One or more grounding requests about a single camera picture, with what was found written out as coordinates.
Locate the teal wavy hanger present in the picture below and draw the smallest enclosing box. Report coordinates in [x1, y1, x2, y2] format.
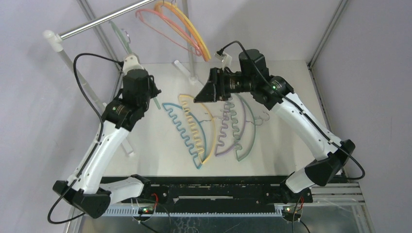
[227, 94, 257, 162]

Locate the pink hanger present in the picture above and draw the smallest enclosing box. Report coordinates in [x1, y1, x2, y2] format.
[135, 8, 204, 56]

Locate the yellow smooth hanger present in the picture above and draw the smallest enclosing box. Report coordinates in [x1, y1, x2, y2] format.
[154, 1, 211, 62]

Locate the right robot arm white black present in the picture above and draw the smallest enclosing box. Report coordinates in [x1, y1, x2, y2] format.
[194, 49, 356, 202]

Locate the yellow wavy hanger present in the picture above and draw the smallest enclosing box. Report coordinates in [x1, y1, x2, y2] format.
[178, 94, 217, 169]

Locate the purple wavy hanger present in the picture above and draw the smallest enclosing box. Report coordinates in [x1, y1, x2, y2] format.
[215, 94, 247, 161]

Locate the blue wavy hanger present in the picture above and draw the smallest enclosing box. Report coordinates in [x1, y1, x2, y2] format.
[161, 102, 202, 169]

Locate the chrome and white garment rack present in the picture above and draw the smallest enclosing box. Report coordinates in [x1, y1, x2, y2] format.
[43, 0, 216, 157]

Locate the left circuit board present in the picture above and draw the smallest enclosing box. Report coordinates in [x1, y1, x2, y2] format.
[138, 207, 155, 216]

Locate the circuit board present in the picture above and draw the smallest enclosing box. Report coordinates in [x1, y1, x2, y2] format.
[138, 207, 155, 216]
[282, 207, 298, 215]

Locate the right circuit board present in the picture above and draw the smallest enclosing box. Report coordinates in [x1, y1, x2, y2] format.
[282, 207, 298, 215]

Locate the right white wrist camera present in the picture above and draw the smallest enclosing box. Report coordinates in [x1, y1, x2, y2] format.
[214, 51, 232, 69]

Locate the right black camera cable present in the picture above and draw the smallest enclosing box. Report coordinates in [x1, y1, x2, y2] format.
[217, 40, 366, 181]

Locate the black camera cable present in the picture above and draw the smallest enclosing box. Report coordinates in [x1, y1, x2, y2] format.
[47, 53, 124, 225]
[217, 40, 366, 181]

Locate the left black camera cable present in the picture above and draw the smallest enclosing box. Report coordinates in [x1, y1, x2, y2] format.
[47, 53, 124, 225]

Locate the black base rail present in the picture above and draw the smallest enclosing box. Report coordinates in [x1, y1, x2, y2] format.
[103, 175, 348, 215]

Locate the aluminium frame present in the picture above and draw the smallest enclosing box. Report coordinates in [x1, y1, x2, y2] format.
[64, 0, 376, 233]

